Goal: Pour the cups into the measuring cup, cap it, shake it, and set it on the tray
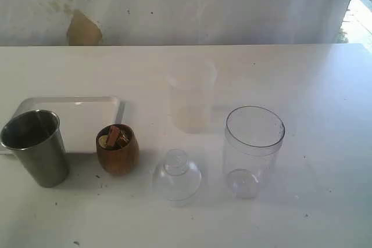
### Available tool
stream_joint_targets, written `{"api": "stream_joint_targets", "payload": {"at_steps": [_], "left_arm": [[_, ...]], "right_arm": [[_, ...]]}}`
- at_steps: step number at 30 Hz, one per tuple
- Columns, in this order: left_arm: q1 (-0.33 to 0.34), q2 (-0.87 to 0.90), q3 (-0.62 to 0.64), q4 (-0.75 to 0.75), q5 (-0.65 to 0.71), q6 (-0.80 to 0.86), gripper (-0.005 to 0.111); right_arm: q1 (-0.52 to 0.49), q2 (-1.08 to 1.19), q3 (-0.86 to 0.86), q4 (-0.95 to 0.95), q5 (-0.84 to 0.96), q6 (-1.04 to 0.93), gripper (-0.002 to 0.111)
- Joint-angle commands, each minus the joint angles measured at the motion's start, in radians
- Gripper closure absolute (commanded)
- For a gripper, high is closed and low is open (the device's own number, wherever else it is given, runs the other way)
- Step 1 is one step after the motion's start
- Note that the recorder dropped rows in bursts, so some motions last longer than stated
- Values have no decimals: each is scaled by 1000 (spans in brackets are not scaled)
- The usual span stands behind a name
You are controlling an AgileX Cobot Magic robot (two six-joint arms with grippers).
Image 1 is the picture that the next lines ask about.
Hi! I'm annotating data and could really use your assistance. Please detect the gold foil piece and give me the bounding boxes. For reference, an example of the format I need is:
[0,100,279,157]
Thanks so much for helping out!
[117,131,130,148]

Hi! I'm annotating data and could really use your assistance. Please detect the wooden block pieces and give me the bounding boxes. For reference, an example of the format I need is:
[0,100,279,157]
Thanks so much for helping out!
[106,125,120,148]

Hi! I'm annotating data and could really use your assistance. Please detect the brown wooden cup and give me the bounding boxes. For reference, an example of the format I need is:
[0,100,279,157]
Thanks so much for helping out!
[95,124,139,176]

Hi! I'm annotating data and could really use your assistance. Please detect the gold coin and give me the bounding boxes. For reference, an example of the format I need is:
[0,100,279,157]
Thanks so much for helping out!
[98,135,108,149]

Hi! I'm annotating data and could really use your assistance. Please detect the clear dome jar lid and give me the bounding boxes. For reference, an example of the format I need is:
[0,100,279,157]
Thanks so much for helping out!
[152,149,202,207]

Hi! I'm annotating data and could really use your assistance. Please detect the clear plastic jar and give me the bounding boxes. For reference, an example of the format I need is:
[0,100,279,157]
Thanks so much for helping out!
[222,106,285,199]

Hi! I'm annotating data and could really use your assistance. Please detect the frosted plastic beaker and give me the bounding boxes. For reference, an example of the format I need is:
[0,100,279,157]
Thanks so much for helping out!
[167,57,217,134]

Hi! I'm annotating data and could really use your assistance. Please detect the white rectangular tray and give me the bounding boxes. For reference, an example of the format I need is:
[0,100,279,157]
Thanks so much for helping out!
[13,96,125,154]

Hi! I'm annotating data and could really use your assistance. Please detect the steel metal cup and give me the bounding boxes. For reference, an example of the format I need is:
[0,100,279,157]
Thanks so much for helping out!
[1,109,69,188]

